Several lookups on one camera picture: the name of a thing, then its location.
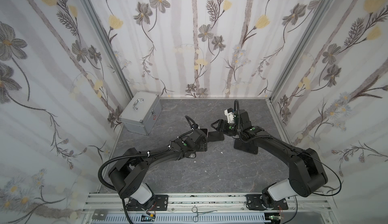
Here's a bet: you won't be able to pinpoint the phone with black screen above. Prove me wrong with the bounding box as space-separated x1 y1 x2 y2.
207 131 225 143

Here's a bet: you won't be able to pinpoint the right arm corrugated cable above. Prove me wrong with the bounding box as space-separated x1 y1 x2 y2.
233 99 343 197

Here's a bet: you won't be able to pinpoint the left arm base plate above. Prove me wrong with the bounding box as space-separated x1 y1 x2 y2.
125 195 169 211

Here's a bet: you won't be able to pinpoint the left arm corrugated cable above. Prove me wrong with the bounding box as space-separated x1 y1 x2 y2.
97 146 172 191

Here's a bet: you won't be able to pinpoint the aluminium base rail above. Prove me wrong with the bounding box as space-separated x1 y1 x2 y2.
78 193 338 224

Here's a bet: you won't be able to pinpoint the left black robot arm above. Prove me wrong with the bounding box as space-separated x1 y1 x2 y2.
99 128 208 204

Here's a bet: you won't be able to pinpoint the silver first aid case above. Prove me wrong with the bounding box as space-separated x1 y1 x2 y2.
119 91 162 135

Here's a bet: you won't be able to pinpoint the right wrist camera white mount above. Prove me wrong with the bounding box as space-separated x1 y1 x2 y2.
224 108 235 124

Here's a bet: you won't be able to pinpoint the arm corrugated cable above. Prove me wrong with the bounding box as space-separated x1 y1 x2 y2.
97 146 172 191
233 99 343 197

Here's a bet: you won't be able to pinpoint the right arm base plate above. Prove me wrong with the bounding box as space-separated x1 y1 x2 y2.
246 194 289 211

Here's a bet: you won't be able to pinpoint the black phone right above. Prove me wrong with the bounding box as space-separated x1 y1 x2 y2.
233 139 258 155

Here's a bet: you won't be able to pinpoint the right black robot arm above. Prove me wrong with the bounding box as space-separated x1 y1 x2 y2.
211 108 328 209

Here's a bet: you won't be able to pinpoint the metal scissors forceps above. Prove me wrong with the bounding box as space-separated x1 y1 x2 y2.
192 206 217 223

